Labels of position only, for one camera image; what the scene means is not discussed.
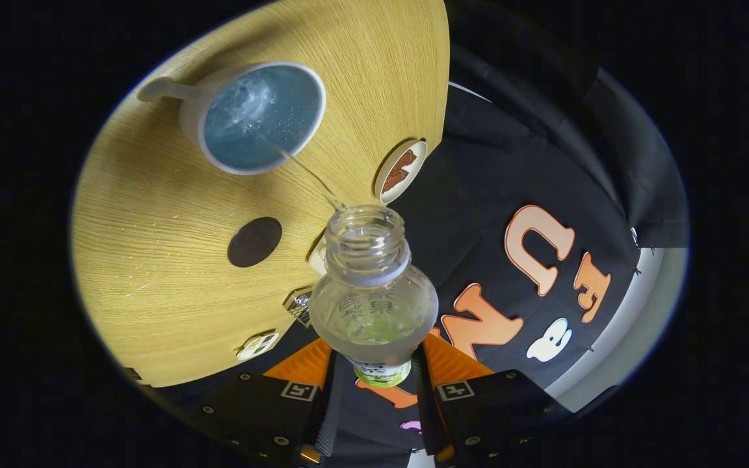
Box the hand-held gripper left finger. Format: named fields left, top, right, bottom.
left=183, top=337, right=337, bottom=466

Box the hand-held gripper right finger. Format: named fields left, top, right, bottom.
left=414, top=333, right=574, bottom=466

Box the clear plastic juice bottle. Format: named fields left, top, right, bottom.
left=308, top=205, right=440, bottom=389

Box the dark brown round coaster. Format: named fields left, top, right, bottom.
left=228, top=216, right=283, bottom=268

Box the white cup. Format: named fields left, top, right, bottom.
left=137, top=61, right=327, bottom=176

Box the white divided snack tray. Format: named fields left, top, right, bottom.
left=237, top=330, right=280, bottom=362

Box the white toaster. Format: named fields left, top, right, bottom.
left=308, top=234, right=330, bottom=277

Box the wooden table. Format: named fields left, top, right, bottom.
left=70, top=0, right=451, bottom=389

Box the black backdrop cloth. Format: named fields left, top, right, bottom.
left=121, top=0, right=690, bottom=468

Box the small white plate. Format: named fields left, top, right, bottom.
left=374, top=138, right=428, bottom=205

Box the wire mesh holder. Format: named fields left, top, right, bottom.
left=283, top=289, right=314, bottom=326

